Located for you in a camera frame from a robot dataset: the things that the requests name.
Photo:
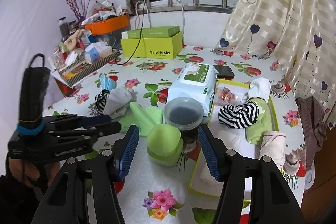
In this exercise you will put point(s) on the red printed plastic bag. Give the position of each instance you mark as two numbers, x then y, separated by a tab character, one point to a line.
227	96

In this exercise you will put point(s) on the blue face mask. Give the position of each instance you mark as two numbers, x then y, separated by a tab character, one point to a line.
108	82

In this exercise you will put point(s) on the grey sock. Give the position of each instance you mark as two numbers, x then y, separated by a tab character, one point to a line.
118	101

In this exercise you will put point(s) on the person's left hand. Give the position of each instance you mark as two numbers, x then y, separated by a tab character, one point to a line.
26	172

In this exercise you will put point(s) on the heart patterned curtain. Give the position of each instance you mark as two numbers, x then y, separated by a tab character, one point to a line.
300	34

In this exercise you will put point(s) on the lime green cardboard box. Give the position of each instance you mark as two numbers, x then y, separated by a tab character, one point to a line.
153	42

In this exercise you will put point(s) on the green rabbit towel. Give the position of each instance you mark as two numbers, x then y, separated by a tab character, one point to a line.
254	133

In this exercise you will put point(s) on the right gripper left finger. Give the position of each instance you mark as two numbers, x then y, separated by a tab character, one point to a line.
126	151

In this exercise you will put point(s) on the wet wipes pack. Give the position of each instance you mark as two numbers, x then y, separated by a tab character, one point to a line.
197	81

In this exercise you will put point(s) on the white towel red stitching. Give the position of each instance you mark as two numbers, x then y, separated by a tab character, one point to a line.
273	145

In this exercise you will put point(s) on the brown checked cloth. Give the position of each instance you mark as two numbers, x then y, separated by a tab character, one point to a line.
314	128

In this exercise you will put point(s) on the black smartphone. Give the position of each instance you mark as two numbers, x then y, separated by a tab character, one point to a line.
224	72

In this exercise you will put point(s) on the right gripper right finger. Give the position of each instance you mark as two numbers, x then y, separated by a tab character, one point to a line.
211	151

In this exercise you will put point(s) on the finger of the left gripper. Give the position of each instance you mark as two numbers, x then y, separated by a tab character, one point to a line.
94	121
101	129

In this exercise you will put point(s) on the orange storage box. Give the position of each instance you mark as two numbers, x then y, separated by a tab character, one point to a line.
108	26

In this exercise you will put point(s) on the blue white tissue pack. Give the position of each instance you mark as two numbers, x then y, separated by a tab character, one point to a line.
97	51

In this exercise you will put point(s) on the white tray with green rim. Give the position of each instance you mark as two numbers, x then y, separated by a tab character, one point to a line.
201	181

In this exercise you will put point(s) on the black white striped sock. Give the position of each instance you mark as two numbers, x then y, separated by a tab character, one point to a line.
100	101
240	116

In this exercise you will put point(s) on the striped cardboard box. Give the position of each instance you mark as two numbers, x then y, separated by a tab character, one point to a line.
76	72

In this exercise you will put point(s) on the green plastic jar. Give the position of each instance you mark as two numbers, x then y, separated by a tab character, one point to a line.
164	144

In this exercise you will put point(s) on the clear lidded plastic jar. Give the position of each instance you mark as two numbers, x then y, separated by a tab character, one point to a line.
186	114

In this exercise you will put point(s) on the green cloth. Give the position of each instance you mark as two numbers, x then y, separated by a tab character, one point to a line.
145	118

